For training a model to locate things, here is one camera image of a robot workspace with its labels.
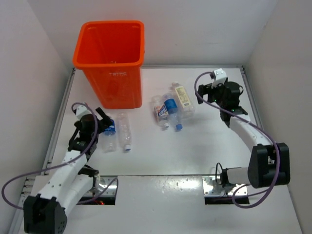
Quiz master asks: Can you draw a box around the metal base plate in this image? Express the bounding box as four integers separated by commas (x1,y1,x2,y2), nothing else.
83,175,118,198
202,175,244,198

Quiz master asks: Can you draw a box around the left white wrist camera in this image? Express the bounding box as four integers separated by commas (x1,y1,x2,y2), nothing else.
73,103,91,120

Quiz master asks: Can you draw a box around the orange plastic bin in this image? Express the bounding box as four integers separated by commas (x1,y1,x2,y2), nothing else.
73,20,145,109

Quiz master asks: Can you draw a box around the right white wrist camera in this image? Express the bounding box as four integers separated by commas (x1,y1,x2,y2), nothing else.
211,68,228,88

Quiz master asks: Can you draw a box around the clear bottle blue label white cap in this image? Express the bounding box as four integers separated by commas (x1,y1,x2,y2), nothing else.
103,119,117,153

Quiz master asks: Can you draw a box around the aluminium frame rail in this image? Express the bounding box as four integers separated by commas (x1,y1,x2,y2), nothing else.
240,66,258,119
8,68,76,234

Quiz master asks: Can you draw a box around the clear unlabelled bottle white cap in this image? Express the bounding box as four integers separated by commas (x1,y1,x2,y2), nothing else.
117,113,132,152

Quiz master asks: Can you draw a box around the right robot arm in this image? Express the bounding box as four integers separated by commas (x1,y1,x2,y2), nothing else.
197,81,291,188

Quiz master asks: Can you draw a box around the right aluminium frame rail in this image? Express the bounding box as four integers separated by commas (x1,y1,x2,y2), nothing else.
240,66,258,119

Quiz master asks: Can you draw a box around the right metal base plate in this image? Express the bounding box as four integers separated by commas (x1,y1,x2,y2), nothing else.
202,175,244,198

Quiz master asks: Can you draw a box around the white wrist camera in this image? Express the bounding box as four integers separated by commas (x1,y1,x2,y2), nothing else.
211,68,228,88
73,103,91,120

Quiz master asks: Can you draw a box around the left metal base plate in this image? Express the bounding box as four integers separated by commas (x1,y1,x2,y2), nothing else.
83,175,118,198

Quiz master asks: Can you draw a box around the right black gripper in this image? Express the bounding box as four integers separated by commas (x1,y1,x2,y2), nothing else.
195,82,226,109

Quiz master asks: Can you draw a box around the left aluminium frame rail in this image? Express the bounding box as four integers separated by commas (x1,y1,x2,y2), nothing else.
8,68,76,234

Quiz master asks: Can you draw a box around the clear bottle orange blue label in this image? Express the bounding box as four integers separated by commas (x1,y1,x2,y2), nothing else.
152,95,169,130

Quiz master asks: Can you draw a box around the clear bottle cream label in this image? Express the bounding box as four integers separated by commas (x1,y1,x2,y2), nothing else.
171,82,195,118

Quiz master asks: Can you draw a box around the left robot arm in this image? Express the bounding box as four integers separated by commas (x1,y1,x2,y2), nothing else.
23,103,113,234

